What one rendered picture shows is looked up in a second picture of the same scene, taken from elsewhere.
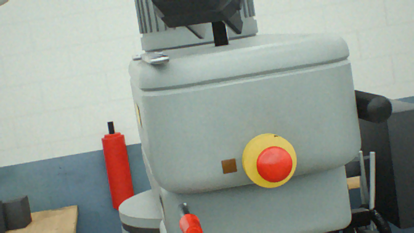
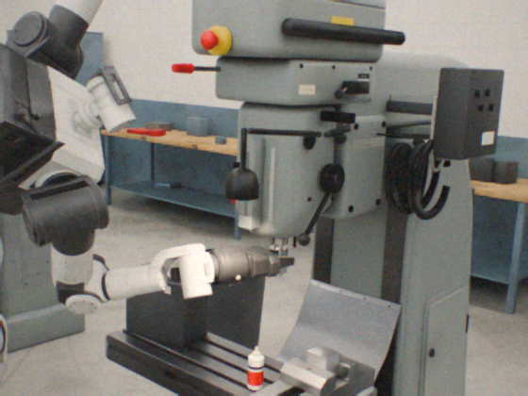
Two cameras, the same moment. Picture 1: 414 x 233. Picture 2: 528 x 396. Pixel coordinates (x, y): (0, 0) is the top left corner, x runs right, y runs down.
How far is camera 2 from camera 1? 1.19 m
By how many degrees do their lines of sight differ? 46
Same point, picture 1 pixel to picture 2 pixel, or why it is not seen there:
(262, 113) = (222, 14)
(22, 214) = (505, 173)
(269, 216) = (253, 85)
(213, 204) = (231, 71)
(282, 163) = (206, 39)
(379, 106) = (287, 24)
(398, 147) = (442, 94)
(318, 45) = not seen: outside the picture
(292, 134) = (234, 29)
